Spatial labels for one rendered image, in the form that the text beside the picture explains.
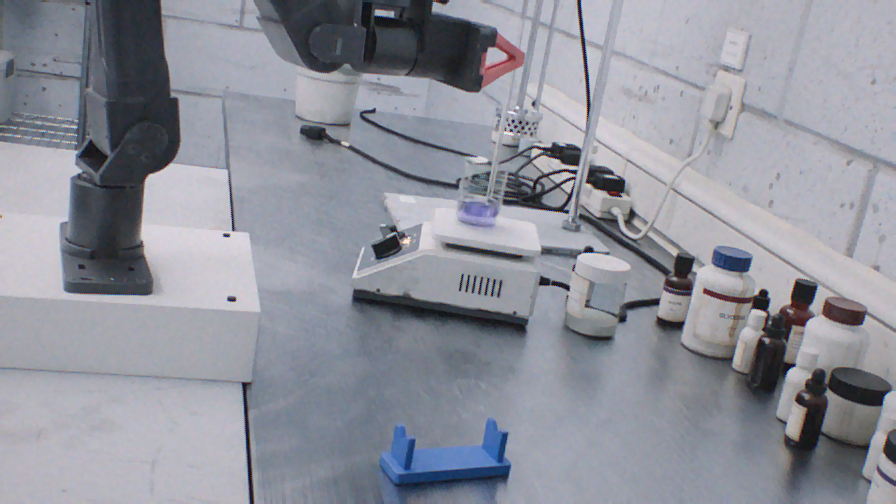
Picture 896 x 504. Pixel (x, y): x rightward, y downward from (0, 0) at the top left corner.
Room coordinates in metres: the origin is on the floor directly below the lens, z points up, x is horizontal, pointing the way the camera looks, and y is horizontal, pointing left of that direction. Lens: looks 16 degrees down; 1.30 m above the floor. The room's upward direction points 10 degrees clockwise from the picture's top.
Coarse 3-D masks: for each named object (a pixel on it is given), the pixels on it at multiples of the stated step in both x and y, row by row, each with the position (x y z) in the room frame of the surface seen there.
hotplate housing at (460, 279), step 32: (416, 256) 1.12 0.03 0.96; (448, 256) 1.13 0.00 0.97; (480, 256) 1.13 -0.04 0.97; (512, 256) 1.15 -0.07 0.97; (384, 288) 1.12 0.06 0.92; (416, 288) 1.12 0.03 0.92; (448, 288) 1.12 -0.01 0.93; (480, 288) 1.13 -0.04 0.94; (512, 288) 1.13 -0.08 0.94; (512, 320) 1.13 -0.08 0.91
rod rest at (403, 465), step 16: (400, 432) 0.76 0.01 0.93; (496, 432) 0.79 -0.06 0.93; (400, 448) 0.75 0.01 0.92; (448, 448) 0.79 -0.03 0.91; (464, 448) 0.79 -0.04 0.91; (480, 448) 0.80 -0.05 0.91; (496, 448) 0.78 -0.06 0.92; (384, 464) 0.75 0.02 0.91; (400, 464) 0.75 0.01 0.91; (416, 464) 0.75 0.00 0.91; (432, 464) 0.76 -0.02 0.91; (448, 464) 0.76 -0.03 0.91; (464, 464) 0.77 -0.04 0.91; (480, 464) 0.77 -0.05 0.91; (496, 464) 0.77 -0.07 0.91; (400, 480) 0.73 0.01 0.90; (416, 480) 0.74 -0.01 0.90; (432, 480) 0.75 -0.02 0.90; (448, 480) 0.75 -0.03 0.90
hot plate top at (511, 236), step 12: (444, 216) 1.21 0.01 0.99; (432, 228) 1.15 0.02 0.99; (444, 228) 1.16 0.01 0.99; (456, 228) 1.16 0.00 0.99; (468, 228) 1.17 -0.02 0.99; (504, 228) 1.20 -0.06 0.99; (516, 228) 1.21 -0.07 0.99; (528, 228) 1.22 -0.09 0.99; (444, 240) 1.13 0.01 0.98; (456, 240) 1.13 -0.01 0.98; (468, 240) 1.13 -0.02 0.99; (480, 240) 1.13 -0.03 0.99; (492, 240) 1.14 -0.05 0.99; (504, 240) 1.15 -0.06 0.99; (516, 240) 1.16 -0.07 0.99; (528, 240) 1.17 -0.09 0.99; (516, 252) 1.13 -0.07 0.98; (528, 252) 1.13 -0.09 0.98; (540, 252) 1.14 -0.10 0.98
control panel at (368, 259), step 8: (408, 232) 1.22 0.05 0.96; (416, 232) 1.21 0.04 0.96; (376, 240) 1.24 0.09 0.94; (400, 240) 1.20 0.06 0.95; (416, 240) 1.17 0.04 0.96; (368, 248) 1.21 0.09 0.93; (408, 248) 1.15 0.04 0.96; (416, 248) 1.14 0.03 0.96; (368, 256) 1.18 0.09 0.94; (392, 256) 1.14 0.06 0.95; (400, 256) 1.13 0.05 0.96; (360, 264) 1.15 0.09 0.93; (368, 264) 1.14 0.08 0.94; (376, 264) 1.13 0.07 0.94
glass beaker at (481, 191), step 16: (464, 160) 1.20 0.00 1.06; (480, 160) 1.22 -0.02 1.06; (464, 176) 1.18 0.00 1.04; (480, 176) 1.17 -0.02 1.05; (496, 176) 1.18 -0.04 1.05; (464, 192) 1.18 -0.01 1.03; (480, 192) 1.17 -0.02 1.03; (496, 192) 1.18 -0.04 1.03; (464, 208) 1.18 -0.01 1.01; (480, 208) 1.17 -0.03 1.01; (496, 208) 1.18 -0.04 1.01; (464, 224) 1.18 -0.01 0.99; (480, 224) 1.17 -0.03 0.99; (496, 224) 1.19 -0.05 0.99
